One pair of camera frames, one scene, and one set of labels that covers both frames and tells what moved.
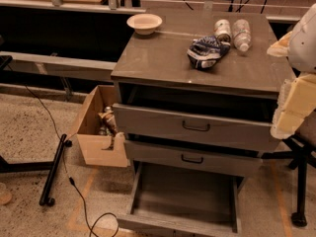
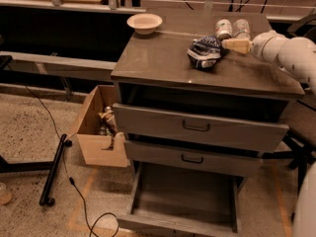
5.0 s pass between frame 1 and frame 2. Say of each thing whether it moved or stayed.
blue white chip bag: stayed
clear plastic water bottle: stayed
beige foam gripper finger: moved
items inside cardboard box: stayed
